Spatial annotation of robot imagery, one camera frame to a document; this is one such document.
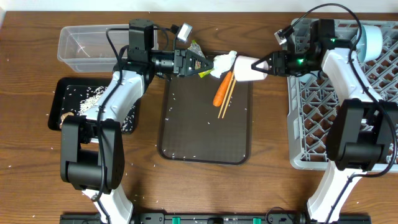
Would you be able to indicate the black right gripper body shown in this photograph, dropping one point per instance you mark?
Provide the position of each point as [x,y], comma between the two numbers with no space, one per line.
[294,62]

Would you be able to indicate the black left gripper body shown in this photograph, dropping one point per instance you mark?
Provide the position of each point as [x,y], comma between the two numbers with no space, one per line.
[166,63]

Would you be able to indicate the silver yellow snack wrapper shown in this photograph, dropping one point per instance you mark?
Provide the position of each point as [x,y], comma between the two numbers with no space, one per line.
[195,47]

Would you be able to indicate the white tissue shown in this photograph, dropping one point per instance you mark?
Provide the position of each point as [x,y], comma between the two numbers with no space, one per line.
[223,63]

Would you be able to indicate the white paper cup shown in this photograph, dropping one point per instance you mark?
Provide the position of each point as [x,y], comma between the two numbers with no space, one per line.
[243,71]

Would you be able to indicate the wooden chopstick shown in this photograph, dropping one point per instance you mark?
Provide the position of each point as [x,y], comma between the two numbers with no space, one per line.
[225,97]
[226,105]

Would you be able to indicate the orange carrot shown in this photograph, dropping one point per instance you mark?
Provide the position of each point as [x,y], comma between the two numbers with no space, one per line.
[219,96]

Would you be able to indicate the light blue bowl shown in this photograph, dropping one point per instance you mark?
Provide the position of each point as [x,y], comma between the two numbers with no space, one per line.
[369,46]

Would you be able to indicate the light blue cup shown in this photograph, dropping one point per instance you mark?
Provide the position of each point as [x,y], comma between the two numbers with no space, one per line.
[308,77]

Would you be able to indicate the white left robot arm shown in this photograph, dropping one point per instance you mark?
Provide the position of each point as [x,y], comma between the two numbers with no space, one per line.
[92,154]

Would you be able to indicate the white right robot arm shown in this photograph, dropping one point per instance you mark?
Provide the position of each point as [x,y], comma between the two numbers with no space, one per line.
[362,131]

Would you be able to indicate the grey dishwasher rack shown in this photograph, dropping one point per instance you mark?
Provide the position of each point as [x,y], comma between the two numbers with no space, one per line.
[314,105]

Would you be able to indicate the black waste tray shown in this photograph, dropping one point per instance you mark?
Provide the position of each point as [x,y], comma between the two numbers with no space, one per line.
[68,94]

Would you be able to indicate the brown serving tray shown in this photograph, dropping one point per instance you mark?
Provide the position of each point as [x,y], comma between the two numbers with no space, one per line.
[190,129]

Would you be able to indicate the clear plastic container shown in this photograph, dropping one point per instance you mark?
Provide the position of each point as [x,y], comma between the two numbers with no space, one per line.
[85,49]

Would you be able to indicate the pile of white rice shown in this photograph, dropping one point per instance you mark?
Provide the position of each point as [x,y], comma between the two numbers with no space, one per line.
[93,95]

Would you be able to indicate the brown food scrap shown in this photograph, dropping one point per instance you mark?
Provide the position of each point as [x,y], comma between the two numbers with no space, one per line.
[63,117]

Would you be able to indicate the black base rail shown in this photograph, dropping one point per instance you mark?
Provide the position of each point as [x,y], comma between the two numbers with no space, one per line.
[160,218]

